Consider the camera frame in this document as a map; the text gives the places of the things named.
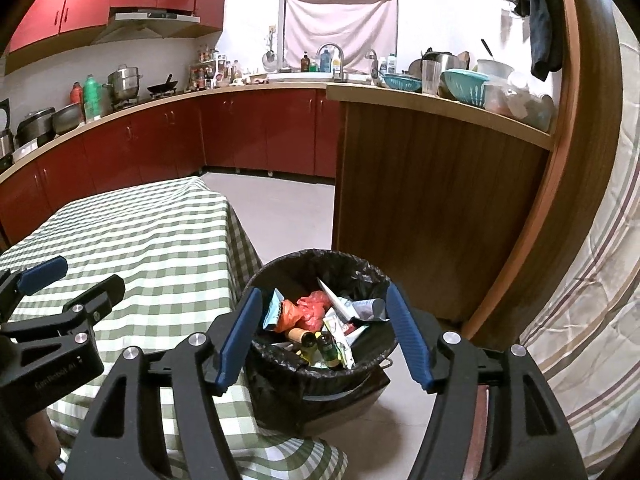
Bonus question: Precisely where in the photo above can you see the range hood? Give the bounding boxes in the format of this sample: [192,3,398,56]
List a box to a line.
[92,7,201,46]

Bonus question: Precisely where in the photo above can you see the striped fabric curtain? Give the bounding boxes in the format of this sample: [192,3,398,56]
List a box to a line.
[515,10,640,480]

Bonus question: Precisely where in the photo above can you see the light blue packet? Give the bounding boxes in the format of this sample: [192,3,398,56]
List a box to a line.
[261,288,285,332]

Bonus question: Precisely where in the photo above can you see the white bowl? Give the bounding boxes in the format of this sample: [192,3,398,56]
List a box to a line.
[475,59,516,81]

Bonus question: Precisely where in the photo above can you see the white packet with blue print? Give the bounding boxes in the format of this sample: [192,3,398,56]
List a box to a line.
[316,280,358,318]

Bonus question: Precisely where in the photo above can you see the orange label brown bottle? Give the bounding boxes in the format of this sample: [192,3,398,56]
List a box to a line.
[287,327,317,351]

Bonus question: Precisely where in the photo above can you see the green thermos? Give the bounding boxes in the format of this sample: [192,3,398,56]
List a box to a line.
[83,75,102,122]

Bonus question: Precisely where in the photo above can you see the person's left hand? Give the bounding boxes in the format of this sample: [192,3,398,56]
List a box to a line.
[22,412,63,476]

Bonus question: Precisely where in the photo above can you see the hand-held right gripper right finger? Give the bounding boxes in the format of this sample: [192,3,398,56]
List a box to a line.
[385,282,591,480]

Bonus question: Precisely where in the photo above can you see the green checked tablecloth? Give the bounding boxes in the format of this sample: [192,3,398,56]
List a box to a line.
[0,175,351,480]

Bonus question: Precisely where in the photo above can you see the orange plastic bag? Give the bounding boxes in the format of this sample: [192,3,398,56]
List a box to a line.
[274,300,306,335]

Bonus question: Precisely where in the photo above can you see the large teal basket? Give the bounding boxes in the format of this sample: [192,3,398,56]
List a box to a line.
[442,69,491,108]

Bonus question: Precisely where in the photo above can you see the small teal basket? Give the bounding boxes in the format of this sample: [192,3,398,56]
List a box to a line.
[382,74,423,93]

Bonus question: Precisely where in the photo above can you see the dark hanging clothes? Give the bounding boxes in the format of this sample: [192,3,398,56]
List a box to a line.
[520,0,566,81]

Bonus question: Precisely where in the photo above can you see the dark red base cabinets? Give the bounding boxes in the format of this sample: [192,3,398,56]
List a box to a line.
[0,87,343,248]

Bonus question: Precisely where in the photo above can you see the bin with black liner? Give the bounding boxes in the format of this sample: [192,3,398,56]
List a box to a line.
[240,248,401,438]

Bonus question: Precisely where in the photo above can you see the green white wrapper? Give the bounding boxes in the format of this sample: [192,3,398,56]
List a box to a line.
[322,310,351,336]

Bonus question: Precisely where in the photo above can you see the hanging steel ladle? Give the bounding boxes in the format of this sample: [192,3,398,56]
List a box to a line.
[262,27,278,73]

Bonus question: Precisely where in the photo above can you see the steel rice cooker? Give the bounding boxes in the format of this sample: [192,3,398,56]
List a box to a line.
[0,100,13,171]

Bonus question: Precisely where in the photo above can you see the wooden counter partition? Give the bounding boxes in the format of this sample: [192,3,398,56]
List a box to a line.
[325,82,556,326]

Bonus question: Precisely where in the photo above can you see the grey cooking pot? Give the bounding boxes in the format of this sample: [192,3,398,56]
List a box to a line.
[52,103,83,136]

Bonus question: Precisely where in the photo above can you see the steel steamer pot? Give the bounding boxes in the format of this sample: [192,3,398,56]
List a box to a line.
[102,65,143,106]

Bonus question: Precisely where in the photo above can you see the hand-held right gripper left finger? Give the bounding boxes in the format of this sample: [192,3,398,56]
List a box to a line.
[65,286,264,480]

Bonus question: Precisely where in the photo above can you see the steel kettle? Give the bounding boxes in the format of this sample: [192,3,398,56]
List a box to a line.
[410,50,458,96]

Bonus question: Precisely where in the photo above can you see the tall curved steel faucet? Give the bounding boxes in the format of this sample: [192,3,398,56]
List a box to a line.
[316,43,348,83]

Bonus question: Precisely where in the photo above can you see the black cooking pot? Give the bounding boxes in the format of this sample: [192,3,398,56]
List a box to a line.
[15,107,57,148]

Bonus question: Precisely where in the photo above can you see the row of seasoning bottles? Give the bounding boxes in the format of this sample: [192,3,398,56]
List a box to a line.
[189,45,246,92]

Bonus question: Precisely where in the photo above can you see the pink window curtain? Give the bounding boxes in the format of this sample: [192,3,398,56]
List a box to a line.
[282,0,399,68]

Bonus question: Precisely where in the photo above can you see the red plastic bag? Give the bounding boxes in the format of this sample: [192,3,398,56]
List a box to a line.
[295,290,333,331]

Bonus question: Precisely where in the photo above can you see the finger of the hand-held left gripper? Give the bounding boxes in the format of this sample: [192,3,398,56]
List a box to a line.
[0,274,127,343]
[0,255,70,321]

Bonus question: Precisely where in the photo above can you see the white teal tube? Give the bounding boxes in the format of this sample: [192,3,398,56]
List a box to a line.
[350,297,390,323]

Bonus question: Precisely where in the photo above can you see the green label dark bottle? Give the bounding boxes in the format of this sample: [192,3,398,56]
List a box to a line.
[320,332,341,368]

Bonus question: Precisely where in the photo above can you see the black wok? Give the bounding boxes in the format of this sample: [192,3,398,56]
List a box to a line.
[147,75,179,98]

